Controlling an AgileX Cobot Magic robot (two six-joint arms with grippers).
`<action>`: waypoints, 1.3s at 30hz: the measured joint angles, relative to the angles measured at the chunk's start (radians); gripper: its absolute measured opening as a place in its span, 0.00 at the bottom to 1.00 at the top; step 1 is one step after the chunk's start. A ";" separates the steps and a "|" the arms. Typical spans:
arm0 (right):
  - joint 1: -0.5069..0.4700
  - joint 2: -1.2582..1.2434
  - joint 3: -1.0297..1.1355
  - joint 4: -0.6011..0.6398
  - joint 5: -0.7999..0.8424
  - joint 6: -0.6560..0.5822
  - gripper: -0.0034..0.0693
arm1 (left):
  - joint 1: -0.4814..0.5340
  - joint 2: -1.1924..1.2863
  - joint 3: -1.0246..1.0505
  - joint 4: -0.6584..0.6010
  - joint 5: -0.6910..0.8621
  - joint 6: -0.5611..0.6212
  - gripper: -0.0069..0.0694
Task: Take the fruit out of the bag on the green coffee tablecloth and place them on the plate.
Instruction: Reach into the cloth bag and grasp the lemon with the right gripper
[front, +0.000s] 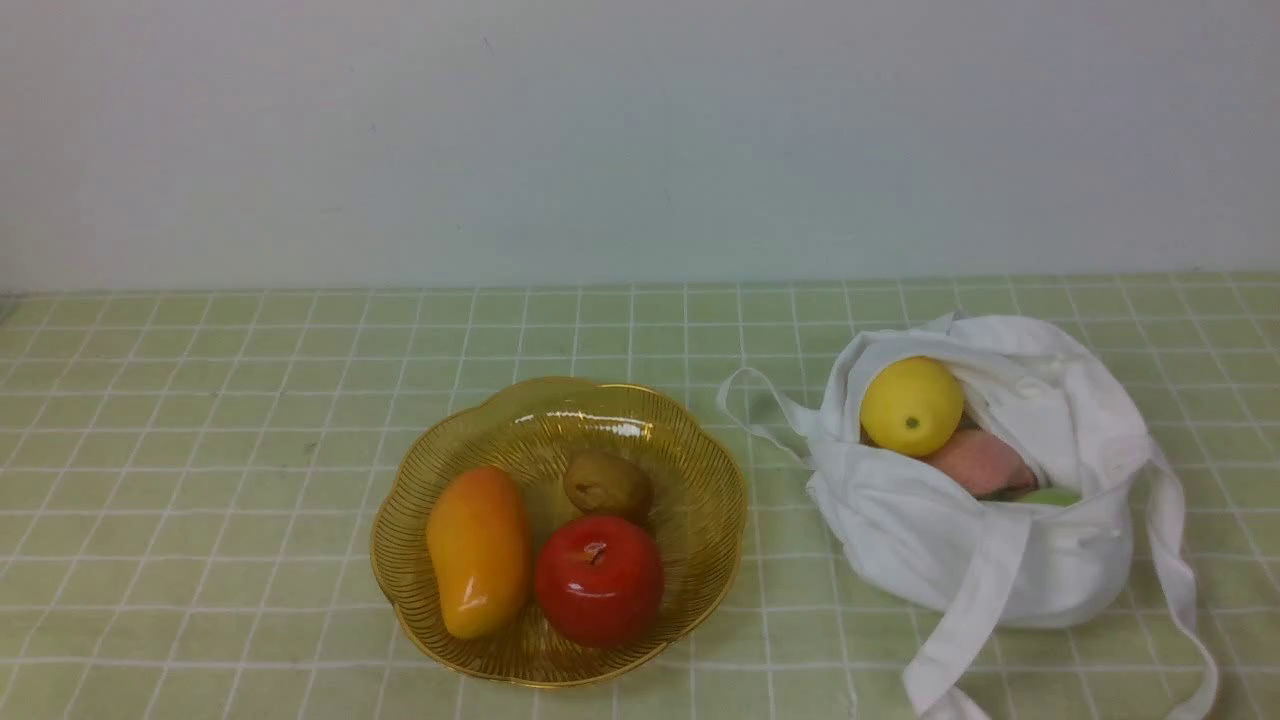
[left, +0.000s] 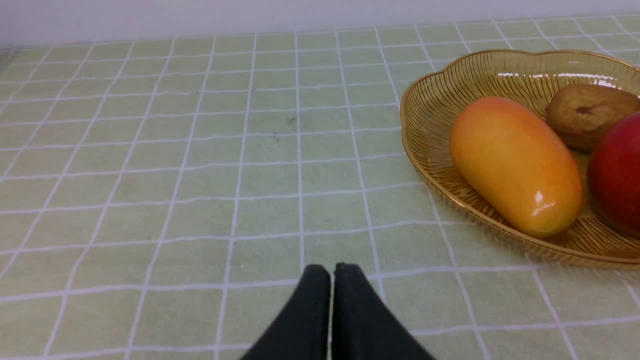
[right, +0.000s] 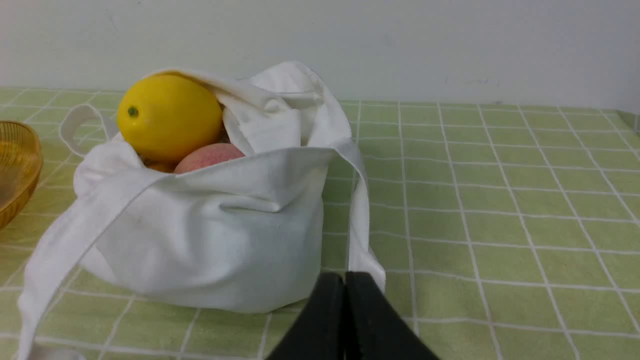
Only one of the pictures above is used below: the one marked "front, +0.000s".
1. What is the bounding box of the amber transparent fruit bowl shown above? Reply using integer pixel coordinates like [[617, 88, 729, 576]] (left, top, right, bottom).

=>
[[370, 377, 748, 688]]

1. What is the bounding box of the brown kiwi fruit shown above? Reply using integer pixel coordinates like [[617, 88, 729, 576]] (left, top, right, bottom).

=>
[[561, 450, 654, 525]]

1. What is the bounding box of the white cloth bag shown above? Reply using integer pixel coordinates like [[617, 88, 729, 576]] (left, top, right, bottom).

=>
[[717, 315, 1220, 719]]

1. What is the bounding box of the green fruit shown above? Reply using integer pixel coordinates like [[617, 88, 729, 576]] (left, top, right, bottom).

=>
[[1012, 486, 1082, 507]]

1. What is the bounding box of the red apple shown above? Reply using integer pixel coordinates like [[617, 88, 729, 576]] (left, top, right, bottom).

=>
[[535, 515, 666, 648]]

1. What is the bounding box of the orange yellow mango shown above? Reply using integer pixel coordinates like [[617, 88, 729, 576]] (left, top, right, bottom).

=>
[[426, 465, 532, 641]]

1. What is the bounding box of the yellow lemon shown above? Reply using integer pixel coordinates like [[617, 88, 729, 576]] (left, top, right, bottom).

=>
[[859, 356, 965, 457]]

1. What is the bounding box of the pink peach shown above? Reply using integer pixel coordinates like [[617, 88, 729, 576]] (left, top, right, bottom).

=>
[[922, 428, 1039, 498]]

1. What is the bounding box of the green checkered tablecloth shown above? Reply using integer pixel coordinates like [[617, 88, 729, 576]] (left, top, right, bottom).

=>
[[1, 273, 1279, 719]]

